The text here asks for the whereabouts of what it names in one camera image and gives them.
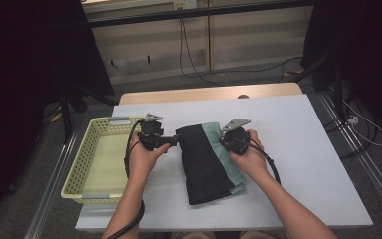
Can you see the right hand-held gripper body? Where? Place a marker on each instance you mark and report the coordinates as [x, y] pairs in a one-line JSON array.
[[235, 141]]

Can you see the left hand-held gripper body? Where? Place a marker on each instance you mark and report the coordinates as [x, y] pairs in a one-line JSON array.
[[154, 129]]

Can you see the black and green shirt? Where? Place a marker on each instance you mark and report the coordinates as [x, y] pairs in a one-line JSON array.
[[202, 166]]

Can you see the yellow plastic basket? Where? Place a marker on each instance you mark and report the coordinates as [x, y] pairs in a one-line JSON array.
[[109, 162]]

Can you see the person's right hand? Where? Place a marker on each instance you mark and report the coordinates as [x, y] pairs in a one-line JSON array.
[[253, 161]]

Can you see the person's left hand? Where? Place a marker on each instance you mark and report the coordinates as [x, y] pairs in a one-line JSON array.
[[142, 164]]

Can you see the black tripod stand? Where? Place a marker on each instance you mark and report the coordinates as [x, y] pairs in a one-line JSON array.
[[67, 119]]

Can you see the person's beige trousers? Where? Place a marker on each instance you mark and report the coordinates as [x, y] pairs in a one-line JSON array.
[[192, 236]]

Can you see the beige wooden cabinet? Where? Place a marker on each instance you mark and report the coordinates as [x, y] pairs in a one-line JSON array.
[[255, 36]]

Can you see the black metal stand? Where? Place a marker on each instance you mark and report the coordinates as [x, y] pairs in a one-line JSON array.
[[337, 93]]

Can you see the white plug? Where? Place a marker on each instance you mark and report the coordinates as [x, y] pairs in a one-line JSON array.
[[353, 119]]

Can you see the black horizontal bar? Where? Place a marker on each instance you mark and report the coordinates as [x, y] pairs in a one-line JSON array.
[[192, 13]]

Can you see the large black curtain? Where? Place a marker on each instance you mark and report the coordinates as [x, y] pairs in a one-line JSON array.
[[30, 66]]

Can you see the aluminium floor rail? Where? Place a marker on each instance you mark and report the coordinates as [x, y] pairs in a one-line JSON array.
[[371, 169], [51, 189]]

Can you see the white wall socket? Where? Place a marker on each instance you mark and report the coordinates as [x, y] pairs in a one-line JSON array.
[[185, 4]]

